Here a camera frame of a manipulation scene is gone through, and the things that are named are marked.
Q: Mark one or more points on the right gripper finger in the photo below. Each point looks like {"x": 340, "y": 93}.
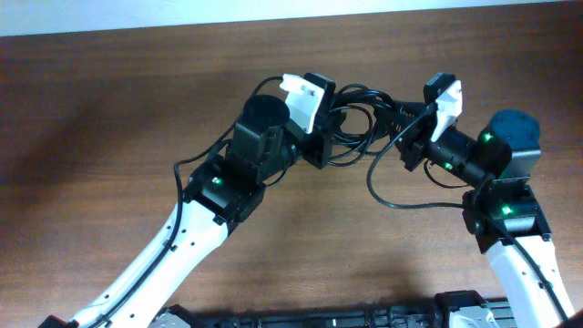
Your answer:
{"x": 389, "y": 128}
{"x": 399, "y": 110}

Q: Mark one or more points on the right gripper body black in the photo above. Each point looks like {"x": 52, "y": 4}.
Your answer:
{"x": 418, "y": 145}

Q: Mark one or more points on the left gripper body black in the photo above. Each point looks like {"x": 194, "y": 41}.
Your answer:
{"x": 313, "y": 148}

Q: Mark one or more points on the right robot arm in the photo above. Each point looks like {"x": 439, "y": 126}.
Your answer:
{"x": 500, "y": 209}

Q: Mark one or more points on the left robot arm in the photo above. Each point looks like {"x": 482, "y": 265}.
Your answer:
{"x": 269, "y": 136}

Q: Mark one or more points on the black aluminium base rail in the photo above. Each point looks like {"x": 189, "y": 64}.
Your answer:
{"x": 445, "y": 309}

